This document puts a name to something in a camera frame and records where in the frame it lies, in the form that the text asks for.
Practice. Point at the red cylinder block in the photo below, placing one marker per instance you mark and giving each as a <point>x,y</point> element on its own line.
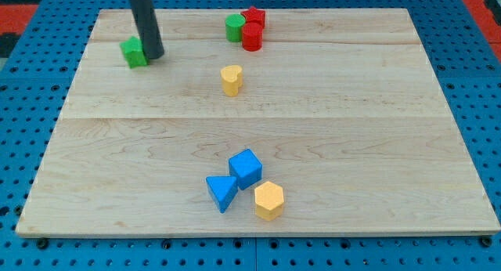
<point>252,36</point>

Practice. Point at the red star block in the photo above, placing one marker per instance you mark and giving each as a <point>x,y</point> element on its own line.
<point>255,15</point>

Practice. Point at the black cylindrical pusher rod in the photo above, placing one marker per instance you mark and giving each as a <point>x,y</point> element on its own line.
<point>144,15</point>

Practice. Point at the yellow heart block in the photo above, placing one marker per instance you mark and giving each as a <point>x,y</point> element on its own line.
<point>232,79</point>

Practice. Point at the green cylinder block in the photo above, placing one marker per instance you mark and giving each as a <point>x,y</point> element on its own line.
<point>233,26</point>

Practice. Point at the yellow hexagon block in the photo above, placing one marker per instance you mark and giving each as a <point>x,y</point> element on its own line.
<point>269,201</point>

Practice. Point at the blue triangle block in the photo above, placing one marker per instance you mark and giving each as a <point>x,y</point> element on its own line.
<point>222,190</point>

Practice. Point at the green star block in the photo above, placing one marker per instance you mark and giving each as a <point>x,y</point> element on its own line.
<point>133,53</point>

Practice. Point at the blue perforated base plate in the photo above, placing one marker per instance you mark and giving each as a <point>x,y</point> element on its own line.
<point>37,76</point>

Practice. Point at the wooden board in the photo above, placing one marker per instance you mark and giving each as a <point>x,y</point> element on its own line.
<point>341,106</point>

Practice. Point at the blue cube block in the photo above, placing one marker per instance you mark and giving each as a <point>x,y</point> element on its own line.
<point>246,167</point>

